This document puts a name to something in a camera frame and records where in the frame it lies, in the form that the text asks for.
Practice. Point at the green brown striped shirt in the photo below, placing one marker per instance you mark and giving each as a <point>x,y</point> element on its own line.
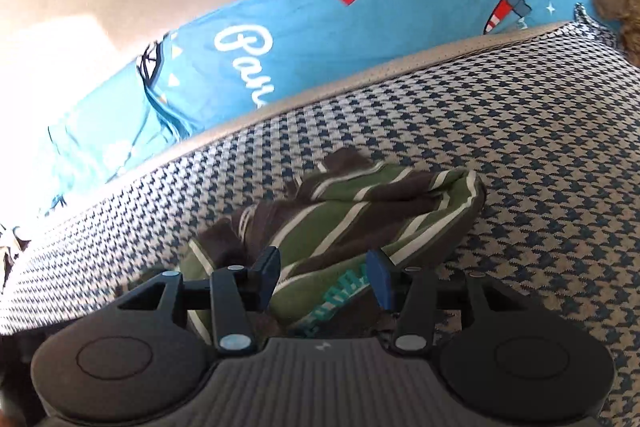
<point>350,217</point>

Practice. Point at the beige dotted mattress edge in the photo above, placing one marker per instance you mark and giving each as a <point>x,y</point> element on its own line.
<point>400,63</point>

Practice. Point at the houndstooth woven mat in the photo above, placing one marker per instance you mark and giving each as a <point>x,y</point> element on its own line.
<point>525,132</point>

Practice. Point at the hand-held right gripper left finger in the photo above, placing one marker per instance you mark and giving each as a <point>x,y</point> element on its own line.
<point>267,279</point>

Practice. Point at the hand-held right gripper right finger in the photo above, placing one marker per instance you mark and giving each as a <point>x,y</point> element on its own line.
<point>380,279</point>

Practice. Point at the blue printed bedsheet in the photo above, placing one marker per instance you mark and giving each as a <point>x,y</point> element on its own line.
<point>350,37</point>

